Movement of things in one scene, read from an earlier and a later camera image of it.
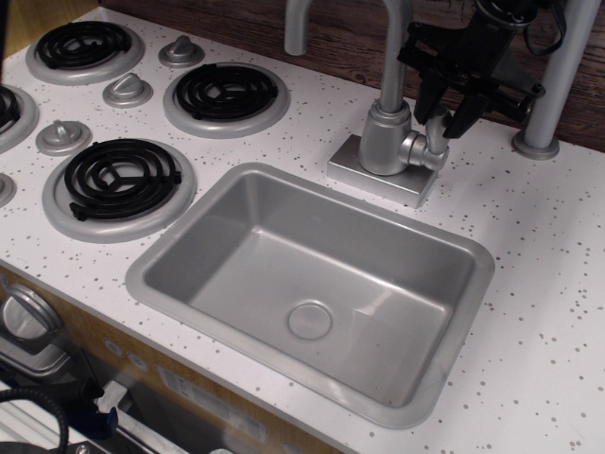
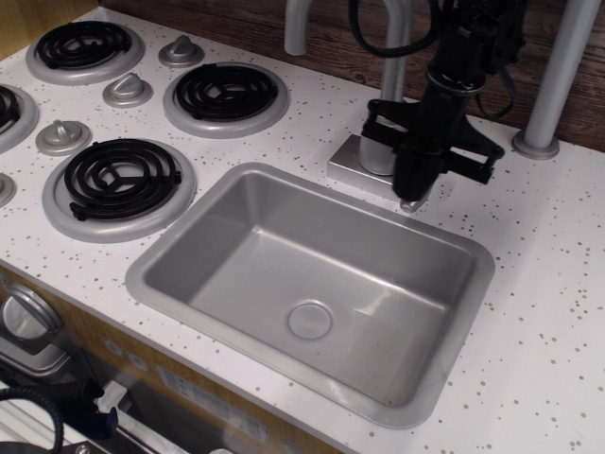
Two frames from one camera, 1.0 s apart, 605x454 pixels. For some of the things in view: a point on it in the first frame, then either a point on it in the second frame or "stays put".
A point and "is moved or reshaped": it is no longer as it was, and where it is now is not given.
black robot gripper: [480, 52] -> [437, 124]
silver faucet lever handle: [435, 127] is moved or reshaped
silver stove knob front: [60, 138] stays put
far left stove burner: [19, 117] stays put
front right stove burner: [118, 191] stays put
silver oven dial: [27, 314] stays put
